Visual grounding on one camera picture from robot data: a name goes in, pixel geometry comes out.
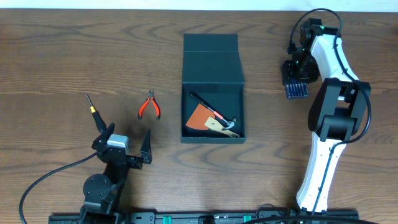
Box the black cable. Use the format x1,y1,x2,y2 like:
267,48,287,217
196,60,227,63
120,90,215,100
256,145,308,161
287,8,373,214
18,151,98,224

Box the right black cable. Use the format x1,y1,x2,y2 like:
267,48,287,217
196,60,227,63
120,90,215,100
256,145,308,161
287,8,373,214

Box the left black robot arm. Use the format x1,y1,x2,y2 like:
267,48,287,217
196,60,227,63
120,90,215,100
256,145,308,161
79,123,152,224

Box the left black cable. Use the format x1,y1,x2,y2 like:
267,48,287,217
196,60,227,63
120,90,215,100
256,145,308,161
18,151,98,224

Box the orange scraper wooden handle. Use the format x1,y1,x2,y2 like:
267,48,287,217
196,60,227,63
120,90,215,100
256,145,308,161
185,104,241,138

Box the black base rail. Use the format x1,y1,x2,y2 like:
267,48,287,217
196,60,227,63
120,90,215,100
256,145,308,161
48,210,360,224

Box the blue screwdriver set case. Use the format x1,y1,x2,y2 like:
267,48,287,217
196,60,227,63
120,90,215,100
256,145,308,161
285,82,308,100

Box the dark green open box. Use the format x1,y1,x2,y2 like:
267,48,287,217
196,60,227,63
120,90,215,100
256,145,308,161
181,34,246,144

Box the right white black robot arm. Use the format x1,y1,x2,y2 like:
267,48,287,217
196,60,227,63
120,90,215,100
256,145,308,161
281,18,371,213

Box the black yellow screwdriver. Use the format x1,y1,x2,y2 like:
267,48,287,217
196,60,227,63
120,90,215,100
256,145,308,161
86,95,106,133

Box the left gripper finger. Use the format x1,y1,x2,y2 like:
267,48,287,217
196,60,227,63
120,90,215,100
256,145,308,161
140,129,152,153
98,123,115,144

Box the red handled cutting pliers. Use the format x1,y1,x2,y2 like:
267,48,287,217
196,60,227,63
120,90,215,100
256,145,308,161
137,89,162,121

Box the steel claw hammer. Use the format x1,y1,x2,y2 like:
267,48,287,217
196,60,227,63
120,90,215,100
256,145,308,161
189,91,236,130

